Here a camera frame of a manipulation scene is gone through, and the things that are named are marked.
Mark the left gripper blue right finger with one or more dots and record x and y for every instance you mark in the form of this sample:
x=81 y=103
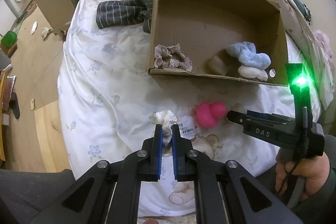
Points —
x=185 y=166

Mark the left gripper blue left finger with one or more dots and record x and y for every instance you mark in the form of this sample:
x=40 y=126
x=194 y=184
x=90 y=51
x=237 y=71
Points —
x=153 y=146

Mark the white lace scrunchie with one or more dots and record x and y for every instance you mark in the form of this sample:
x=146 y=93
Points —
x=166 y=119

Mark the pink rubber toy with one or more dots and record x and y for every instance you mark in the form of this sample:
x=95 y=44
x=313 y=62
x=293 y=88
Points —
x=208 y=114

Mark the right hand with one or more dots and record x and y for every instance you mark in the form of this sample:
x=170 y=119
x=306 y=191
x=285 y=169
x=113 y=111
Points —
x=315 y=171

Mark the white bear print bedsheet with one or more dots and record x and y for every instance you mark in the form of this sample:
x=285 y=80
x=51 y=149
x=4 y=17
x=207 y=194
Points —
x=106 y=98

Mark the white fluffy scrunchie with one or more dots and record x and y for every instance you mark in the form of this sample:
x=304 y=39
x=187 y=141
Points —
x=253 y=73

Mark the light blue fluffy scrunchie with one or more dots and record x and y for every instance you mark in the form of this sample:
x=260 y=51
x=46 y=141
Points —
x=246 y=54

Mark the teal pillow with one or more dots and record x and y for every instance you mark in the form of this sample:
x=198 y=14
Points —
x=304 y=10

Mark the dark striped cloth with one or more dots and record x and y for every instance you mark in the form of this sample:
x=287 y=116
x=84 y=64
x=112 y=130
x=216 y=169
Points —
x=125 y=13

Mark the open brown cardboard box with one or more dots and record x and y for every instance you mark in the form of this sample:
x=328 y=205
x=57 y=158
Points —
x=204 y=28

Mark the green plastic dustpan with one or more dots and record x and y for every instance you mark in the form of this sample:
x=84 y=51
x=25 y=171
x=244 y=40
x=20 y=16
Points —
x=9 y=39

